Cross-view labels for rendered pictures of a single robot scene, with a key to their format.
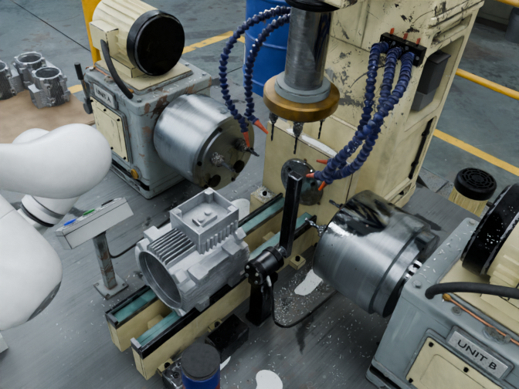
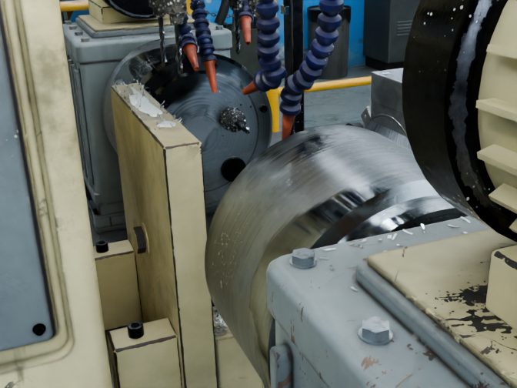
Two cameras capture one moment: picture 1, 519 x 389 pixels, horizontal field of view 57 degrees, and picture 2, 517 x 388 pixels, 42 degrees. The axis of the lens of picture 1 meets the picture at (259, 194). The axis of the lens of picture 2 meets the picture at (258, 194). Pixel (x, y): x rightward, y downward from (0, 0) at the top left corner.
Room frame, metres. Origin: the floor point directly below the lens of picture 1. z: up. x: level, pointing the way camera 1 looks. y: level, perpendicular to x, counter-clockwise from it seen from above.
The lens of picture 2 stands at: (1.68, 0.35, 1.35)
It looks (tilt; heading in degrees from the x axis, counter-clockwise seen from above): 22 degrees down; 209
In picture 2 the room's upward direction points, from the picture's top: 2 degrees counter-clockwise
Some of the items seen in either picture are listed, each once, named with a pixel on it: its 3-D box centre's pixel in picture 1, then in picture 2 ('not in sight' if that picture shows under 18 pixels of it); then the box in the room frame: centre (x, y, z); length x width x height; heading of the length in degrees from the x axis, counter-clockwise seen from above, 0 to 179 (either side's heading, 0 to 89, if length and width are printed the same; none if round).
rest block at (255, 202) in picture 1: (263, 206); (231, 352); (1.09, -0.02, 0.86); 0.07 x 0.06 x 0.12; 49
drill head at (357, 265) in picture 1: (383, 258); (179, 115); (0.75, -0.31, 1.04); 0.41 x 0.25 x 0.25; 49
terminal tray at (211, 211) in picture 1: (205, 221); (426, 99); (0.76, 0.12, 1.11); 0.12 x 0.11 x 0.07; 140
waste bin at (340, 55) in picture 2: not in sight; (328, 41); (-4.00, -2.00, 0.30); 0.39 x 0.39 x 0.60
